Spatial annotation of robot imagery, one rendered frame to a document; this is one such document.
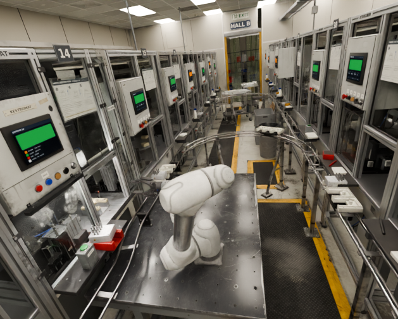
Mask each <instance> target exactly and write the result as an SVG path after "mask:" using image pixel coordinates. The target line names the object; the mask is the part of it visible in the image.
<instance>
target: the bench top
mask: <svg viewBox="0 0 398 319"><path fill-rule="evenodd" d="M234 175H235V176H234V177H235V179H234V181H233V183H232V185H231V186H230V187H229V188H227V189H223V190H222V191H221V192H219V193H218V194H217V195H215V196H213V197H211V198H209V199H207V200H206V201H205V202H204V204H203V205H202V206H201V207H200V208H199V210H198V212H197V213H196V215H195V220H194V226H195V224H196V223H197V222H198V221H200V220H202V219H208V220H211V221H212V222H213V223H214V224H215V225H216V226H217V228H218V231H219V234H220V243H223V244H224V246H225V247H224V248H223V255H222V266H221V267H219V266H214V265H195V263H194V261H193V262H191V263H190V264H188V265H186V266H185V267H183V268H181V269H179V270H172V271H169V270H166V269H165V267H164V265H163V263H162V261H161V258H160V256H159V255H160V252H161V250H162V249H163V247H164V246H166V244H167V243H168V241H169V240H170V238H171V237H172V236H173V222H172V220H171V216H170V213H168V212H167V211H165V210H164V209H163V207H162V205H161V203H160V200H159V197H158V199H157V201H156V202H155V204H154V206H153V207H152V209H151V211H150V215H149V218H150V221H151V223H152V227H141V230H140V233H139V237H138V240H137V244H138V247H137V248H135V252H134V256H133V258H132V262H131V264H130V266H129V269H128V271H127V273H126V275H125V277H124V278H123V280H122V282H121V284H120V286H119V288H118V290H117V292H116V293H118V294H117V296H116V298H115V299H112V301H111V303H116V304H125V305H131V306H140V307H145V308H154V309H160V310H169V311H179V312H184V313H193V314H198V315H208V316H217V317H223V318H232V319H266V303H265V294H264V278H263V262H262V254H261V238H260V231H259V215H258V197H257V188H256V174H255V173H234ZM139 223H140V222H139V218H138V216H137V217H136V219H135V220H134V222H133V223H132V224H131V226H130V228H129V229H128V230H127V233H126V236H125V238H124V241H123V245H122V246H128V245H133V244H135V240H136V237H137V233H138V230H139V227H140V226H139ZM193 228H194V227H193ZM120 244H121V241H120V243H119V245H118V246H117V247H116V249H115V251H113V253H112V255H111V256H110V257H109V259H108V260H107V262H106V264H105V265H104V266H103V268H102V270H101V271H100V272H99V274H98V276H97V277H96V279H95V280H94V281H93V283H92V285H91V286H90V287H89V289H88V291H87V292H86V293H85V295H84V297H86V298H87V300H91V299H92V297H93V296H94V294H95V293H96V291H97V290H98V288H99V286H100V285H101V283H102V281H103V280H104V278H105V276H106V275H107V274H108V272H109V270H110V268H111V266H112V265H113V262H114V260H115V258H116V255H117V253H118V249H119V246H120ZM132 251H133V248H132V249H124V250H121V251H120V253H119V256H118V259H117V261H116V263H115V265H114V267H113V269H112V271H111V273H110V274H109V276H108V278H107V279H106V281H105V283H104V284H103V286H102V287H101V290H100V291H102V292H114V290H115V288H116V286H117V285H118V283H119V281H120V279H121V277H122V275H123V274H124V272H125V270H126V268H127V265H128V263H129V261H130V258H131V255H132ZM254 287H256V288H257V289H256V290H254ZM234 304H236V305H237V306H236V307H234V306H233V305H234Z"/></svg>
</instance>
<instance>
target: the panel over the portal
mask: <svg viewBox="0 0 398 319"><path fill-rule="evenodd" d="M245 11H249V17H248V18H243V19H239V20H232V14H234V13H241V12H245ZM249 19H251V27H249V28H242V29H237V30H230V22H237V21H242V20H249ZM255 28H258V7H256V6H254V7H250V8H243V9H237V10H233V11H226V12H223V31H224V34H227V33H231V32H239V31H243V30H251V29H255Z"/></svg>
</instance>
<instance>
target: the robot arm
mask: <svg viewBox="0 0 398 319"><path fill-rule="evenodd" d="M234 176H235V175H234V172H233V170H232V169H231V168H230V167H228V166H226V165H216V166H210V167H206V168H201V169H199V170H196V171H192V172H189V173H185V174H183V175H181V176H179V177H176V178H174V179H172V180H164V181H162V182H155V181H154V178H148V177H140V179H136V180H132V181H131V182H130V183H140V182H141V183H143V184H147V185H148V186H150V188H151V189H149V190H147V191H145V192H144V191H134V194H142V195H143V196H144V197H148V196H157V194H158V193H157V192H159V200H160V203H161V205H162V207H163V209H164V210H165V211H167V212H168V213H170V216H171V220H172V222H173V236H172V237H171V238H170V240H169V241H168V243H167V244H166V246H164V247H163V249H162V250H161V252H160V255H159V256H160V258H161V261H162V263H163V265H164V267H165V269H166V270H169V271H172V270H179V269H181V268H183V267H185V266H186V265H188V264H190V263H191V262H193V261H194V263H195V265H214V266H219V267H221V266H222V255H223V248H224V247H225V246H224V244H223V243H220V234H219V231H218V228H217V226H216V225H215V224H214V223H213V222H212V221H211V220H208V219H202V220H200V221H198V222H197V223H196V224H195V226H194V220H195V215H196V213H197V212H198V210H199V208H200V207H201V206H202V205H203V204H204V202H205V201H206V200H207V199H209V198H211V197H213V196H215V195H217V194H218V193H219V192H221V191H222V190H223V189H227V188H229V187H230V186H231V185H232V183H233V181H234V179H235V177H234ZM148 181H150V182H148ZM152 191H154V192H152ZM149 192H152V193H149ZM147 193H148V194H147ZM193 227H194V228H193Z"/></svg>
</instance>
